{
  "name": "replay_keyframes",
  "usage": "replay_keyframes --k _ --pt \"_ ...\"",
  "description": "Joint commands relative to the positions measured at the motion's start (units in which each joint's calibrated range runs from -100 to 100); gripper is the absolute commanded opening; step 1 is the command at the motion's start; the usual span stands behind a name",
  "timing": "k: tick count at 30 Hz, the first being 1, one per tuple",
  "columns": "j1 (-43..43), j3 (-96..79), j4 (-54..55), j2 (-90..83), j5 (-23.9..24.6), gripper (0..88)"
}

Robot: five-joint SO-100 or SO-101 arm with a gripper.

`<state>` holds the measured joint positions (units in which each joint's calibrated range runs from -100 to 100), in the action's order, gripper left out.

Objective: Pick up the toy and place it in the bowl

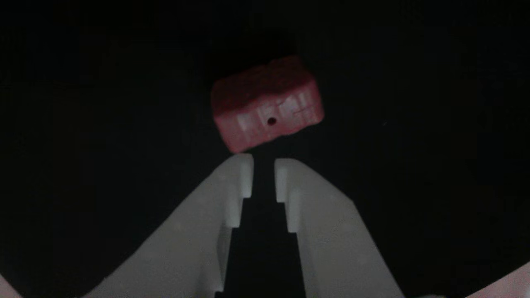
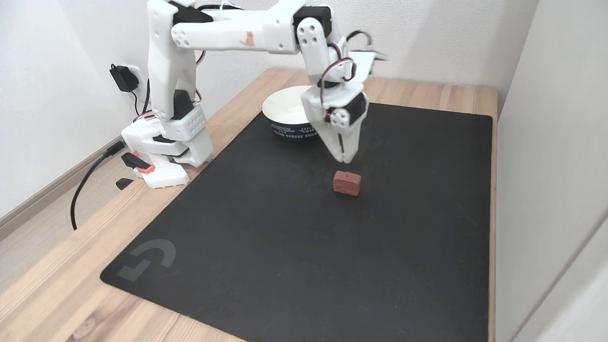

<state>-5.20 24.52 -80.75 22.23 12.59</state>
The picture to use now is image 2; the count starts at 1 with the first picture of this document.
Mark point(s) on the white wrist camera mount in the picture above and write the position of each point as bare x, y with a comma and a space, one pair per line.
368, 64

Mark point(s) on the black power adapter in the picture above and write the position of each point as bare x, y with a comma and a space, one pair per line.
122, 78

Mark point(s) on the white bowl with navy outside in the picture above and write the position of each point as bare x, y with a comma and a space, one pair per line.
285, 111

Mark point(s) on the black desk mat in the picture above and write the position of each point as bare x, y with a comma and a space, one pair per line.
294, 247

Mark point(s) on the red brick-shaped toy block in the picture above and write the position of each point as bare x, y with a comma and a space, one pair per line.
346, 184

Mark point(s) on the white wall outlet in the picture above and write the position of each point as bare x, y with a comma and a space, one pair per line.
138, 72

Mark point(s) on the orange and black table clamp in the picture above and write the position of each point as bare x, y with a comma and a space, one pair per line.
137, 162

